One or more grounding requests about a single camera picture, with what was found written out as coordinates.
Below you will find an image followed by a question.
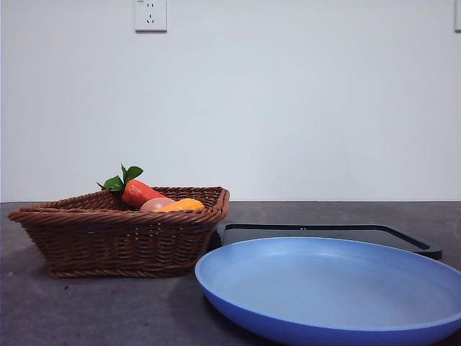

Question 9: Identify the yellow corn cob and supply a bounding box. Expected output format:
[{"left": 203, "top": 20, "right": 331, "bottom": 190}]
[{"left": 157, "top": 198, "right": 205, "bottom": 213}]

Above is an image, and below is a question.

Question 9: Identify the blue round plate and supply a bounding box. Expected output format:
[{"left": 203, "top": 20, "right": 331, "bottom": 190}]
[{"left": 194, "top": 236, "right": 461, "bottom": 346}]

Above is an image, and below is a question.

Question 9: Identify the brown wicker basket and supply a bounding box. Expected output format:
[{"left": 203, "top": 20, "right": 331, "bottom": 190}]
[{"left": 7, "top": 186, "right": 231, "bottom": 278}]

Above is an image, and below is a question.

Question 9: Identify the brown egg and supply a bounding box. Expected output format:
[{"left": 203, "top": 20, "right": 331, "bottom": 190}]
[{"left": 139, "top": 197, "right": 174, "bottom": 213}]

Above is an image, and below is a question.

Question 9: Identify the orange carrot with green leaves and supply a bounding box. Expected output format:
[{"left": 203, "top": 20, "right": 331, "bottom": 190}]
[{"left": 96, "top": 164, "right": 171, "bottom": 210}]

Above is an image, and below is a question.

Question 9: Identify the black flat tray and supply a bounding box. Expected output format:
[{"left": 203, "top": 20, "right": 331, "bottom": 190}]
[{"left": 215, "top": 223, "right": 443, "bottom": 261}]

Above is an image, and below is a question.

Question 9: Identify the white wall socket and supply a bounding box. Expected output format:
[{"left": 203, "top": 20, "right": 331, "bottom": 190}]
[{"left": 135, "top": 0, "right": 169, "bottom": 34}]

